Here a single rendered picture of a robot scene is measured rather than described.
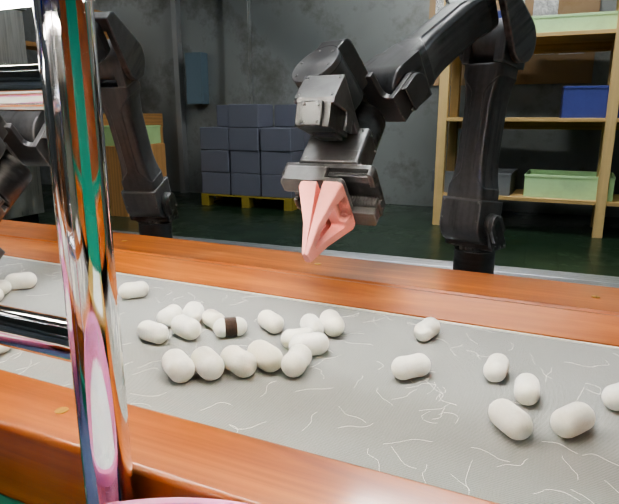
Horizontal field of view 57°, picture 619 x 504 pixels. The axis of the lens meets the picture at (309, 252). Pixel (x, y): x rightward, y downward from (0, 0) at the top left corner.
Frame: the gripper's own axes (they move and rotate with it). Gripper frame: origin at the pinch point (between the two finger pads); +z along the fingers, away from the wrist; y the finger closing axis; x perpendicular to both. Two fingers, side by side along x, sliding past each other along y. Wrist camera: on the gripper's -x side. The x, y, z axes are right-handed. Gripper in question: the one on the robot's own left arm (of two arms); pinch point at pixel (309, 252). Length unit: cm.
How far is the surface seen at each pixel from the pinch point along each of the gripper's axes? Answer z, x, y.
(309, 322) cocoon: 7.1, 1.3, 2.1
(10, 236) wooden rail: -3, 9, -55
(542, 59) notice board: -453, 305, -15
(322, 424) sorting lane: 18.2, -5.8, 9.2
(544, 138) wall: -408, 362, -7
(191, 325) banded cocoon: 10.9, -1.8, -7.7
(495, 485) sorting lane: 19.6, -7.0, 21.0
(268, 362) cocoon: 13.7, -3.7, 2.4
